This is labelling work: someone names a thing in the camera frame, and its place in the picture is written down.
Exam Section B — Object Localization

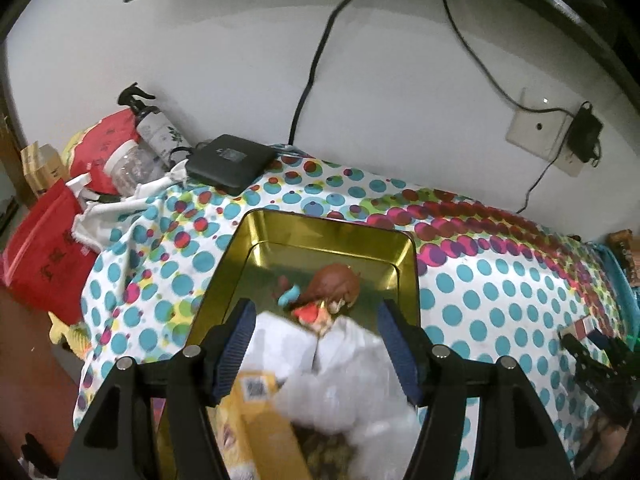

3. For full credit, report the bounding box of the clear plastic jar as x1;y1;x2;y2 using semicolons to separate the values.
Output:
104;139;161;197

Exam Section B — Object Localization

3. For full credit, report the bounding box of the polka dot cloth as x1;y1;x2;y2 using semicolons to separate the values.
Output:
72;147;640;480

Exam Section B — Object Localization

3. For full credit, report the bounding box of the beige wall socket plate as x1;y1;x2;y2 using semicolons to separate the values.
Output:
505;86;593;178

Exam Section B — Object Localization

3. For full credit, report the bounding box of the yellow plush toy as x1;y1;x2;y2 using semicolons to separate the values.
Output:
48;310;93;361

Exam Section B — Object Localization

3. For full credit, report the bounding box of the yellow packet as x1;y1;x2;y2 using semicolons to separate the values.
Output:
62;127;96;161

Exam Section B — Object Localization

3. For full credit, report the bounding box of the thin black cable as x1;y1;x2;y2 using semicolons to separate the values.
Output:
437;0;583;113

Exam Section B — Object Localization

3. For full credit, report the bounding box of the white plastic bag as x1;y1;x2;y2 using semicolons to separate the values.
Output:
235;310;426;480

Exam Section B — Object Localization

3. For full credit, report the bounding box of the brown-haired figurine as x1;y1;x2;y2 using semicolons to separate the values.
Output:
272;264;362;336

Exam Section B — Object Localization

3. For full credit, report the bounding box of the gold metal tin box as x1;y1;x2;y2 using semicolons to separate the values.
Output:
155;208;426;480

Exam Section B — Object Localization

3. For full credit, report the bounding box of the red plastic packet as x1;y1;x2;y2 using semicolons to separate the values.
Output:
67;109;143;196

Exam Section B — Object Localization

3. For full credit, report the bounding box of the brown wooden cabinet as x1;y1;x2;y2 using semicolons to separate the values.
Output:
0;285;81;480

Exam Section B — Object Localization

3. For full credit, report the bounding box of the patterned snack packet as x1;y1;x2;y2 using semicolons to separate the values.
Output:
607;230;640;286

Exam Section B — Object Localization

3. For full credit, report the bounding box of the yellow medicine box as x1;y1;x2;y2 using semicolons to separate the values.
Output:
212;370;313;480

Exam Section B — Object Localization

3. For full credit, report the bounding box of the brown cardboard box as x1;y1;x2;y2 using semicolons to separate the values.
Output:
20;141;68;196

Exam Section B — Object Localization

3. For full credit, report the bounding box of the black set-top box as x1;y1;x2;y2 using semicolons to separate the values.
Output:
185;133;277;196

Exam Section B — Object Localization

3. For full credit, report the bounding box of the black adapter cable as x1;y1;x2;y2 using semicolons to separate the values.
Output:
515;160;558;215

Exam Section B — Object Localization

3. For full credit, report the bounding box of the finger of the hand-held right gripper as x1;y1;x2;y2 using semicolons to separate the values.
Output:
560;330;601;368

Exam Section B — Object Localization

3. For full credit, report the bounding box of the black power adapter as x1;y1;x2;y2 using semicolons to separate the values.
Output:
565;101;603;167

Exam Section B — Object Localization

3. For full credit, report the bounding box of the person's right hand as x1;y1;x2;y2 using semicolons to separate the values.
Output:
592;417;636;478

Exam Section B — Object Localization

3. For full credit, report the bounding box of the teal bag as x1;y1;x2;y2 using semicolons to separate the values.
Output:
587;242;640;321

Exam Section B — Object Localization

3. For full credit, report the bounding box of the thick black power cable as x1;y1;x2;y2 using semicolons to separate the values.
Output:
289;0;386;146

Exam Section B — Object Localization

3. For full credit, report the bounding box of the spray bottle with black nozzle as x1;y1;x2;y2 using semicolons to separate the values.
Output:
117;82;193;166

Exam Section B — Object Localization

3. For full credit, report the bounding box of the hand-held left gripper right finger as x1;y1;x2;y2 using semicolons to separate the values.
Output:
377;299;576;480

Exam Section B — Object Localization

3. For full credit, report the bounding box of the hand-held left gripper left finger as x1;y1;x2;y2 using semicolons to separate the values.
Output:
57;298;256;480

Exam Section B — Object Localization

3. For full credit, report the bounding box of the red gift bag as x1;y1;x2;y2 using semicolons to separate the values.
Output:
1;179;98;326

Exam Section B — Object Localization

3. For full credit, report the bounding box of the braided yarn ball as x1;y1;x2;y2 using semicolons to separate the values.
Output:
295;425;362;480

